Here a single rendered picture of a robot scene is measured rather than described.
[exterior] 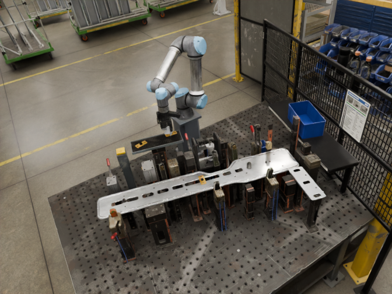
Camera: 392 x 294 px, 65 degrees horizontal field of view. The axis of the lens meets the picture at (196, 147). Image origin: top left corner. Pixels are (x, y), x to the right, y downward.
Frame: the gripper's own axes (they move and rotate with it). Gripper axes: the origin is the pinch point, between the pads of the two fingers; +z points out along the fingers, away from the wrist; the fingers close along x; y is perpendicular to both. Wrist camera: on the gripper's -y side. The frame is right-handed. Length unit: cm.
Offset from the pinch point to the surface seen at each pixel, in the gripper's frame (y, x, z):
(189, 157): -5.3, 18.3, 12.2
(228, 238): -7, 67, 48
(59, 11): 0, -883, 136
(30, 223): 138, -94, 128
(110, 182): 50, 9, 15
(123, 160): 36.1, -3.7, 12.1
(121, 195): 47, 19, 21
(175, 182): 10.9, 27.5, 19.7
